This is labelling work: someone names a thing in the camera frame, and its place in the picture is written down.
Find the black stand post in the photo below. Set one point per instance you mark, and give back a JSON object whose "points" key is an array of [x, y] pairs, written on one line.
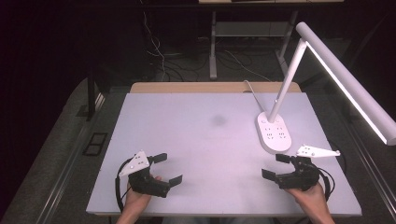
{"points": [[91, 96]]}

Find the metal frame desk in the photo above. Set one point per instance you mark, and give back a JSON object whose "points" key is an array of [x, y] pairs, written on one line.
{"points": [[249, 29]]}

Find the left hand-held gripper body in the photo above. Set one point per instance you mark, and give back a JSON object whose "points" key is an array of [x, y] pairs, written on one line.
{"points": [[146, 183]]}

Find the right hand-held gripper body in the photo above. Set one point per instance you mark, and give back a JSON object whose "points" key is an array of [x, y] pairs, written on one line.
{"points": [[300, 177]]}

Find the white desk lamp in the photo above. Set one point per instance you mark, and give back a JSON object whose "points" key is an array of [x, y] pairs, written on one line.
{"points": [[274, 137]]}

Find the black floor frame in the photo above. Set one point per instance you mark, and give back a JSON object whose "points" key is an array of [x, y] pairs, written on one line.
{"points": [[95, 143]]}

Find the person's right hand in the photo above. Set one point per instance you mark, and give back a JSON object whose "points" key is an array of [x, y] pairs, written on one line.
{"points": [[306, 197]]}

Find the person's left hand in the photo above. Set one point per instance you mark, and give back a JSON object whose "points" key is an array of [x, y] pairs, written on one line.
{"points": [[137, 200]]}

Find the white foam board mat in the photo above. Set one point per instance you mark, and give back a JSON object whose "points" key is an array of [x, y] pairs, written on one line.
{"points": [[202, 149]]}

